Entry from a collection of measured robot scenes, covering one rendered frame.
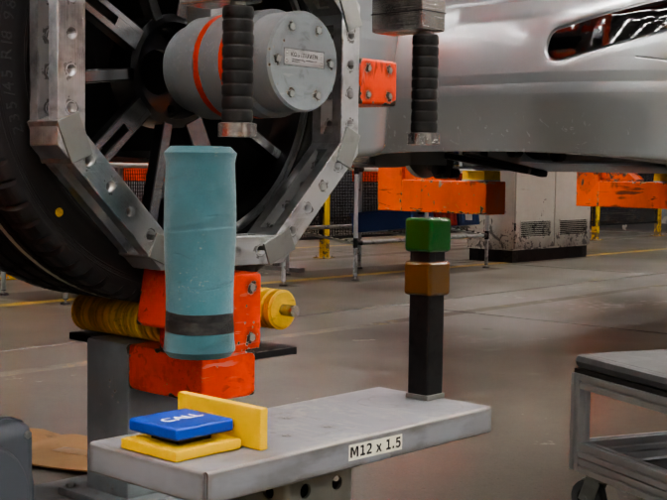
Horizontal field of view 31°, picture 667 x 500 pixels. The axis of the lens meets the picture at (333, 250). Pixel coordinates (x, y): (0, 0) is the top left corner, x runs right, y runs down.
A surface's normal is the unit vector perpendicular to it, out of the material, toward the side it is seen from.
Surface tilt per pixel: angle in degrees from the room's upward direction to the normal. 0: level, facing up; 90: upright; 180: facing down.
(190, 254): 93
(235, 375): 90
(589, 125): 108
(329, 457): 90
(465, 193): 90
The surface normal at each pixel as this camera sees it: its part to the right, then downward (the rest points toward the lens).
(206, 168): 0.26, 0.02
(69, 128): 0.73, 0.05
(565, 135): -0.49, 0.37
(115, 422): -0.68, 0.04
